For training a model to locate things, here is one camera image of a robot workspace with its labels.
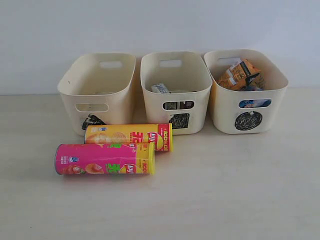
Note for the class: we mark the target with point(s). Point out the blue white small carton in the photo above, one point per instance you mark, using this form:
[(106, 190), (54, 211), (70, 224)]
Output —
[(160, 88)]

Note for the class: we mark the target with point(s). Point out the purple small box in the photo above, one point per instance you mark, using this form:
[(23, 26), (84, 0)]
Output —
[(186, 105)]

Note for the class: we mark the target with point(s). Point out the pink chips can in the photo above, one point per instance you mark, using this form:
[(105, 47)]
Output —
[(105, 158)]

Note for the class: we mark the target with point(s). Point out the light blue snack bag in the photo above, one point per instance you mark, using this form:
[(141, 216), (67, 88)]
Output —
[(255, 103)]

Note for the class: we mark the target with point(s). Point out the orange snack bag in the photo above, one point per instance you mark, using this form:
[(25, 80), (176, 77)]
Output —
[(235, 76)]

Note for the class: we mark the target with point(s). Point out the black snack bag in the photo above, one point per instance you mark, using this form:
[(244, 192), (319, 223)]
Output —
[(254, 83)]

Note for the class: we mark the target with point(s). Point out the yellow chips can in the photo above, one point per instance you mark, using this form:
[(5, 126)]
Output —
[(159, 134)]

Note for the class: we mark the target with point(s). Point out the cream middle plastic bin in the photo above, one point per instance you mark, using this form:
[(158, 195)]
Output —
[(187, 78)]

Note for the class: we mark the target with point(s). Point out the cream plastic bin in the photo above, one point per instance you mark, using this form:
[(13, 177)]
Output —
[(98, 90), (223, 104), (187, 78)]

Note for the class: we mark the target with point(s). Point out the cream left plastic bin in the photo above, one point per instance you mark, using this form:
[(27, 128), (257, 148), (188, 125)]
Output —
[(98, 90)]

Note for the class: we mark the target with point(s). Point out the cream right plastic bin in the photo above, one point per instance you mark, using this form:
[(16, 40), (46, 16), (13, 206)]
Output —
[(223, 104)]

